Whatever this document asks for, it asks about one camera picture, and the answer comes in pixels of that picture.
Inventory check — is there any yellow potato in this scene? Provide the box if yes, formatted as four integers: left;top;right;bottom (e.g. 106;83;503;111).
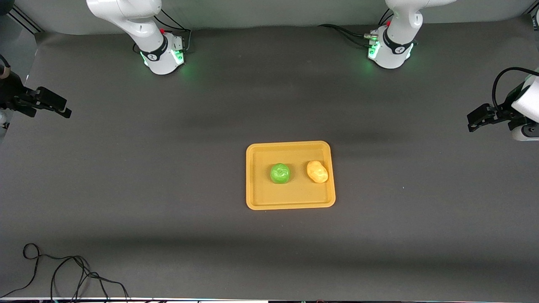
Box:
306;160;329;184

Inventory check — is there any green apple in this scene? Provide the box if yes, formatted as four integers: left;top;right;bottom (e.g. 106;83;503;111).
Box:
269;163;291;184

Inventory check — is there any yellow plastic tray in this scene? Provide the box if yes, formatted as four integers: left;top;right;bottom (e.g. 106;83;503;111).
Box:
246;141;336;210

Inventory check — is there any dark grey table mat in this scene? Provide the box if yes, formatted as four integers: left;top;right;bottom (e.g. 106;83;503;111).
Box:
0;18;539;300

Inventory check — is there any black right arm base cable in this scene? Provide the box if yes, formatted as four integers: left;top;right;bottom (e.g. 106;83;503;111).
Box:
133;6;192;54

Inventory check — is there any thin black loose cable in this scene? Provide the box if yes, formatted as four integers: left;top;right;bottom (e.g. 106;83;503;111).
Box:
0;243;131;303

